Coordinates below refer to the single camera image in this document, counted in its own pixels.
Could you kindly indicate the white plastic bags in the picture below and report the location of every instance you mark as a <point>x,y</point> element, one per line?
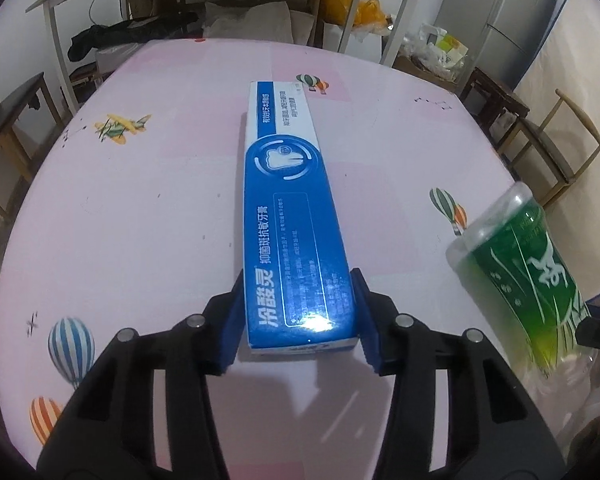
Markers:
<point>430,55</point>

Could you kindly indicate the blue toothpaste box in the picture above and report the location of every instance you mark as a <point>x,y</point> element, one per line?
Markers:
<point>290,210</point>

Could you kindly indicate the white pillows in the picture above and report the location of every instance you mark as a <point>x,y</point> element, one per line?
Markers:
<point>250,22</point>

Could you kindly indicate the grey refrigerator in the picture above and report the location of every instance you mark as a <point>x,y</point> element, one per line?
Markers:
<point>510,5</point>

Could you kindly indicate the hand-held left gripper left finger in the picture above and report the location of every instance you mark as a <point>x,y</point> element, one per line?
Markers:
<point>230,330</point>

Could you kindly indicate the dark wooden stool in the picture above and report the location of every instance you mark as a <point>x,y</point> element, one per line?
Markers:
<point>495,87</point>

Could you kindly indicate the yellow plastic bag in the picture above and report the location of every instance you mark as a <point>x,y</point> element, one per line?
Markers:
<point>337,0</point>

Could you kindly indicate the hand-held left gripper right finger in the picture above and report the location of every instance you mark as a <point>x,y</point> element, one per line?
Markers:
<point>370,330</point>

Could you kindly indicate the green and white package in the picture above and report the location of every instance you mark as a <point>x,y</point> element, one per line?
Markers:
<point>452,47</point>

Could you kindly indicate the wooden chair dark seat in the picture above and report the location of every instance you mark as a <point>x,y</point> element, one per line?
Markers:
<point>545,140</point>

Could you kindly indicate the clear plastic bag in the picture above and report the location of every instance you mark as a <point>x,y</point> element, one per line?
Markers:
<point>575,390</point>

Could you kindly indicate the white side table wooden top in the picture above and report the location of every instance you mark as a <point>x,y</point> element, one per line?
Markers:
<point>60,60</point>

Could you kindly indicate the black cloth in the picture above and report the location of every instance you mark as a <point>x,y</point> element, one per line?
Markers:
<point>120,32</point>

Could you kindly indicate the small cardboard box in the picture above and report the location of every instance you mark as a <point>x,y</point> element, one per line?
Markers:
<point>150,0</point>

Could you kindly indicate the white chest freezer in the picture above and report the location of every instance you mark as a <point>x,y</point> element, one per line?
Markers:
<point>365,45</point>

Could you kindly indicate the green snack bag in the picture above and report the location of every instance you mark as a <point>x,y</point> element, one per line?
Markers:
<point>525,270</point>

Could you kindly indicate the wooden chair black seat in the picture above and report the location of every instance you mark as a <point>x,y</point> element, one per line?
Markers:
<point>10,105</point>

